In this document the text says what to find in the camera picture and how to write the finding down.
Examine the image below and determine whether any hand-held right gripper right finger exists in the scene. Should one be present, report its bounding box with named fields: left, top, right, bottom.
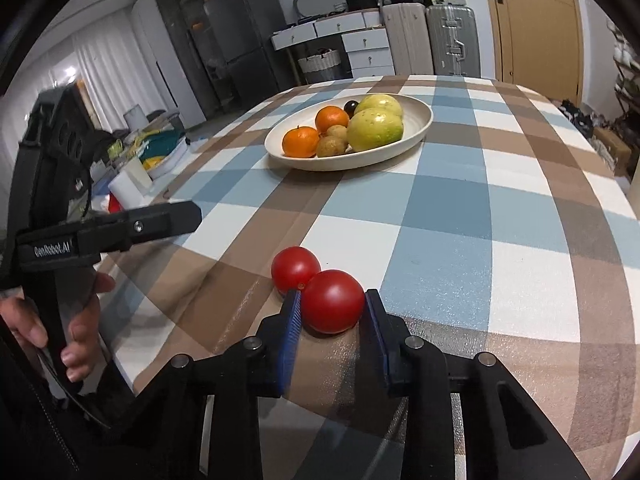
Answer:
left=364, top=289, right=591, bottom=480

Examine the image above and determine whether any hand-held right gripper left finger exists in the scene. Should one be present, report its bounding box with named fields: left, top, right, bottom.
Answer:
left=120, top=290, right=302, bottom=480

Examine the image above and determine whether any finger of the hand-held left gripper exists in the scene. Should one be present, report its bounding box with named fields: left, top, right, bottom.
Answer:
left=75, top=200, right=203, bottom=255

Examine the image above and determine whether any red tomato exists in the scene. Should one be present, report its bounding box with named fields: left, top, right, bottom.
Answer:
left=301, top=269, right=366, bottom=335
left=271, top=246, right=322, bottom=296

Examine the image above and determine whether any orange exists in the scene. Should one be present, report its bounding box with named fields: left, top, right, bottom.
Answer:
left=282, top=126, right=321, bottom=159
left=315, top=105, right=350, bottom=133

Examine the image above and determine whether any yellow guava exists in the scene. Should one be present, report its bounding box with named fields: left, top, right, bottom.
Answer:
left=346, top=109, right=405, bottom=153

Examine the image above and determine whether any cream round plate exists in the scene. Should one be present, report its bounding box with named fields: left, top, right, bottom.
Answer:
left=264, top=93, right=433, bottom=172

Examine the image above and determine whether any person's left forearm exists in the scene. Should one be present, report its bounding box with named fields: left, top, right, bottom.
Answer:
left=0, top=332, right=118, bottom=480

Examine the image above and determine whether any person's left hand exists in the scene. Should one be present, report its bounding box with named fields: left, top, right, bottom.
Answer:
left=0, top=272, right=117, bottom=382

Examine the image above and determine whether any white paper roll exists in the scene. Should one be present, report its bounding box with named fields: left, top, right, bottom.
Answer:
left=109, top=169, right=142, bottom=207

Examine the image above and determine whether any white basin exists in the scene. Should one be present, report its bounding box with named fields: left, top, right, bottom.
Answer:
left=141, top=130, right=189, bottom=179

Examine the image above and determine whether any checked tablecloth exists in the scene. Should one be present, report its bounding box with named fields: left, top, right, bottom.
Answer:
left=100, top=74, right=640, bottom=480

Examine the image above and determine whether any white curtain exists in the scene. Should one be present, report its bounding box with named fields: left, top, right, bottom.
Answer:
left=75, top=25, right=166, bottom=131

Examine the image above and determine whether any dark refrigerator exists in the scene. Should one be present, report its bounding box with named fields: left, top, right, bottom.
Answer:
left=202, top=0, right=293, bottom=107

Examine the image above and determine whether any green guava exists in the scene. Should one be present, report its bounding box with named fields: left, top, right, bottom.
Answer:
left=354, top=94, right=404, bottom=118

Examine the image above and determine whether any wicker basket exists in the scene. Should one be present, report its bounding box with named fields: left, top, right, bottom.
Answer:
left=298, top=50, right=343, bottom=84

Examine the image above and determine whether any white drawer cabinet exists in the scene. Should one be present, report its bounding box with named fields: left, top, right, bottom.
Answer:
left=271, top=11, right=396, bottom=83

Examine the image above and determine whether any beige suitcase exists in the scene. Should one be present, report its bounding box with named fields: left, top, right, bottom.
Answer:
left=381, top=2, right=435, bottom=77

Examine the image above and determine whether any cardboard box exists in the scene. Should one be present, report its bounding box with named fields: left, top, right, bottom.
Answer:
left=592, top=127, right=632, bottom=176

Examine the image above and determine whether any silver suitcase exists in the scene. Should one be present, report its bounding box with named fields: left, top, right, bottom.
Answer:
left=425, top=4, right=482, bottom=77

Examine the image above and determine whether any wooden door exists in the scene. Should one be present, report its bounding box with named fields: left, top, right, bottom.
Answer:
left=477, top=0, right=586, bottom=101

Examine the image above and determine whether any shoe rack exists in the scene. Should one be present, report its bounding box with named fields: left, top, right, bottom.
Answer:
left=607, top=22, right=640, bottom=128

